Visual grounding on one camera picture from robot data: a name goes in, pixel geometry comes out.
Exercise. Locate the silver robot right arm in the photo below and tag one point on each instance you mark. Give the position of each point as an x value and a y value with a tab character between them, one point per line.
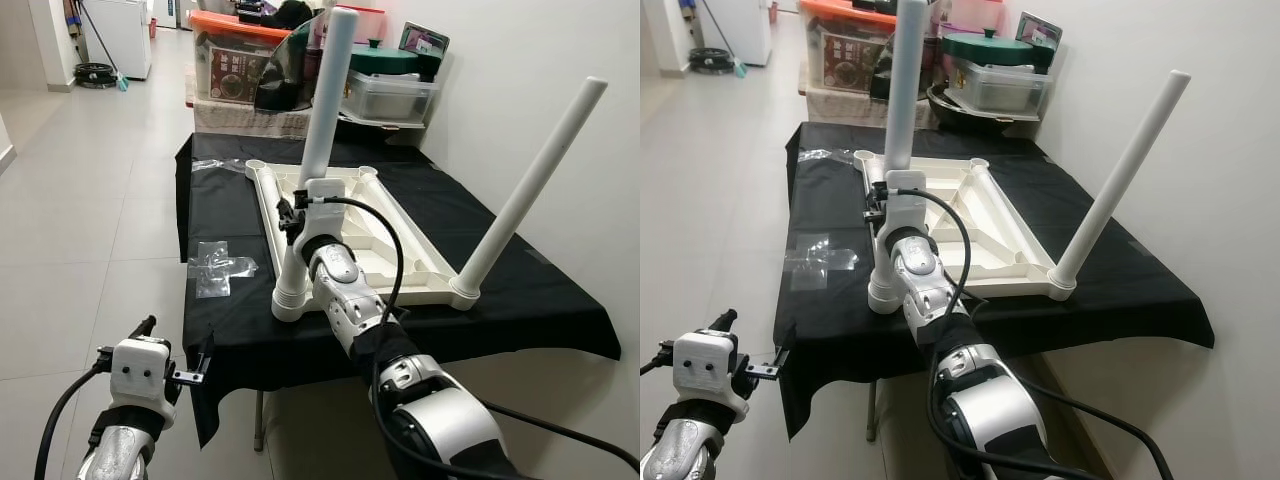
930	290
350	300

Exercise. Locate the white plastic table top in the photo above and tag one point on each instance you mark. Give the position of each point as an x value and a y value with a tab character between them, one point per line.
985	230
372	258

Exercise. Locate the patterned beige cloth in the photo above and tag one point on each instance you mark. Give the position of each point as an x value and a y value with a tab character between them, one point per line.
850	108
240	118

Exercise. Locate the black wok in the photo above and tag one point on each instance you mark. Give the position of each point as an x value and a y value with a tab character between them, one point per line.
360	127
960	114

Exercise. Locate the black shiny bag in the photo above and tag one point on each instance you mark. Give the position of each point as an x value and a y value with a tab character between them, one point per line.
290	75
885	70

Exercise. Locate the storage box with orange lid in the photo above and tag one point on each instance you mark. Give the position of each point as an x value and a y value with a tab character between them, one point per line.
230	70
845	60

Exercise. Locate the clear plastic container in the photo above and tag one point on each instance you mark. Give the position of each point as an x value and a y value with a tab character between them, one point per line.
1000	88
390	98

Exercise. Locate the green pot lid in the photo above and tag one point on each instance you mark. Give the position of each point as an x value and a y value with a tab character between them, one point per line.
385	58
990	48

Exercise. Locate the broom with teal head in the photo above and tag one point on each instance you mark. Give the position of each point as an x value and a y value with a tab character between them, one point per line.
738	68
122	82

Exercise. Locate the pink plastic box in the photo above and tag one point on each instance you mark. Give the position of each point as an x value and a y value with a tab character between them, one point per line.
372	25
965	15

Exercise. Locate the black tablecloth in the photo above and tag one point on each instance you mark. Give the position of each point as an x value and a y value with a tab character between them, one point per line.
1130	320
520	330

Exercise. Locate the white appliance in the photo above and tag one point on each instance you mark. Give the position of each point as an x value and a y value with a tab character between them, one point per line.
120	35
740	30

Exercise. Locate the dark framed picture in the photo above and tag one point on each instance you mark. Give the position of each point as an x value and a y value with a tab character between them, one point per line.
425	45
1040	35

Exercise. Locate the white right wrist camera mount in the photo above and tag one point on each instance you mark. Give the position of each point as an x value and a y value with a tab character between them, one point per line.
908	205
325	215

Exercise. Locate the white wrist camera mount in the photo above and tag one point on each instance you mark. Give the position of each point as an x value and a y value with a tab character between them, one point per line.
325	215
908	205
140	370
705	365

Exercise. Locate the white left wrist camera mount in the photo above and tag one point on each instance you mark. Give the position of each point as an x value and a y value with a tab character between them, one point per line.
705	365
140	370

